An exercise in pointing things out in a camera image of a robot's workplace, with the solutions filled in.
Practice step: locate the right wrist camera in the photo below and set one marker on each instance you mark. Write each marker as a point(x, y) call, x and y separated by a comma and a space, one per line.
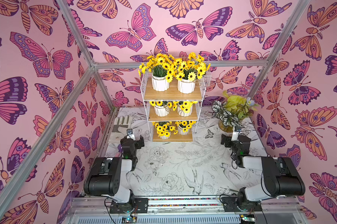
point(236, 133)

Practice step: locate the green striped leafy potted plant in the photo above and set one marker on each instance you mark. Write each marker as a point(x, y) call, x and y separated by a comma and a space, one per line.
point(233, 111)

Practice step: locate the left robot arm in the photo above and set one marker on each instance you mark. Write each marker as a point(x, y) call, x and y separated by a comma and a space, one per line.
point(107, 174)

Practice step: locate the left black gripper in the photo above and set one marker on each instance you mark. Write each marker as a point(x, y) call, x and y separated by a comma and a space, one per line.
point(138, 145)

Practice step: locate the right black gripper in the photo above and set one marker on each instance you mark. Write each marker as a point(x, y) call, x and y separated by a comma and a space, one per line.
point(227, 140)

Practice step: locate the grey white gardening glove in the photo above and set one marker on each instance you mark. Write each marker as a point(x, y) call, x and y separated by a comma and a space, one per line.
point(119, 129)

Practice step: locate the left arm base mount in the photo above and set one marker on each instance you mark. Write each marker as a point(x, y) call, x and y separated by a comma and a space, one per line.
point(137, 205)

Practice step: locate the sunflower pot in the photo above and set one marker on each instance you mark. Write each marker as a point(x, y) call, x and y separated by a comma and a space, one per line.
point(184, 108)
point(184, 127)
point(161, 108)
point(189, 70)
point(162, 70)
point(165, 129)

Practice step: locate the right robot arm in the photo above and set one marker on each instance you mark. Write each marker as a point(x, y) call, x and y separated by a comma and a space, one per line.
point(279, 176)

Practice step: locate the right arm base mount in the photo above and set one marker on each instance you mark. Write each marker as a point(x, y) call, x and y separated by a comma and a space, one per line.
point(231, 203)

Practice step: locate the white wire wooden shelf rack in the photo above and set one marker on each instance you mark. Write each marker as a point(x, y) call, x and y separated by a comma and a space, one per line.
point(173, 94)

